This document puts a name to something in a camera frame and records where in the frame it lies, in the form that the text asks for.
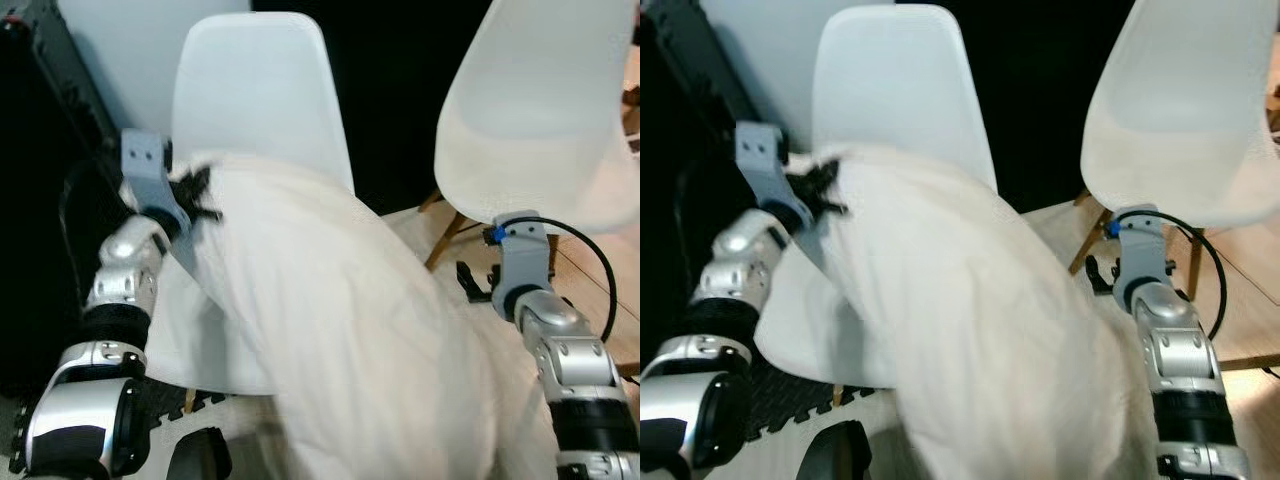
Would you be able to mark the brown wooden bar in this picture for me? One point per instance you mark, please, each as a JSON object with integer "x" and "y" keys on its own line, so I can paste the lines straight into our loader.
{"x": 630, "y": 370}
{"x": 1250, "y": 362}

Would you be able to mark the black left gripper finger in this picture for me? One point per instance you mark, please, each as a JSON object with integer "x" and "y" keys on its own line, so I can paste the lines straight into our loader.
{"x": 205, "y": 176}
{"x": 210, "y": 214}
{"x": 828, "y": 170}
{"x": 835, "y": 211}

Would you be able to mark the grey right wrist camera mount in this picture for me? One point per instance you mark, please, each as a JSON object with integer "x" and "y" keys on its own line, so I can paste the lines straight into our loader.
{"x": 525, "y": 255}
{"x": 1140, "y": 250}

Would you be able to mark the cream white pillow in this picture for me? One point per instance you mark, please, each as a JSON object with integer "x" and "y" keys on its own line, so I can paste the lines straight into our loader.
{"x": 960, "y": 300}
{"x": 330, "y": 300}

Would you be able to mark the white flat board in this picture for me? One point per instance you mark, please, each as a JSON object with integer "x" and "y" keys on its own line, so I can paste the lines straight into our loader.
{"x": 120, "y": 50}
{"x": 760, "y": 50}

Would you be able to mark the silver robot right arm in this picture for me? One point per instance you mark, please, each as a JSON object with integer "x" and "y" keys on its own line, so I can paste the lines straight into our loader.
{"x": 570, "y": 360}
{"x": 1180, "y": 360}

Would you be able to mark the robot left leg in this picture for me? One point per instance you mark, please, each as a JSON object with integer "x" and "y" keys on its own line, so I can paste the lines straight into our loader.
{"x": 198, "y": 455}

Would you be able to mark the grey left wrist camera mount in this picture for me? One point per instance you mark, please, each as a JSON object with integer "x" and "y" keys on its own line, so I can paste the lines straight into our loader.
{"x": 145, "y": 165}
{"x": 762, "y": 160}

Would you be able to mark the white shell chair wooden legs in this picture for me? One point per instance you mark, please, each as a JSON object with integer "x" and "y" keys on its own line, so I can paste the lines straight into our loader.
{"x": 540, "y": 100}
{"x": 260, "y": 90}
{"x": 1190, "y": 100}
{"x": 900, "y": 80}

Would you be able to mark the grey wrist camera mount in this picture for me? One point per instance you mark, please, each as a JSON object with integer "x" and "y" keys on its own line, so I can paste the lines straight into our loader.
{"x": 145, "y": 165}
{"x": 1140, "y": 250}
{"x": 762, "y": 160}
{"x": 525, "y": 255}

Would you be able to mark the black foam puzzle mat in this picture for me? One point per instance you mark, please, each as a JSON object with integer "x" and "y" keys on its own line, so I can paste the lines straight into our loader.
{"x": 170, "y": 400}
{"x": 790, "y": 400}

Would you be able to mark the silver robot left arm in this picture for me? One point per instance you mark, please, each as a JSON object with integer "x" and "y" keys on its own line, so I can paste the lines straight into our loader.
{"x": 740, "y": 270}
{"x": 125, "y": 270}

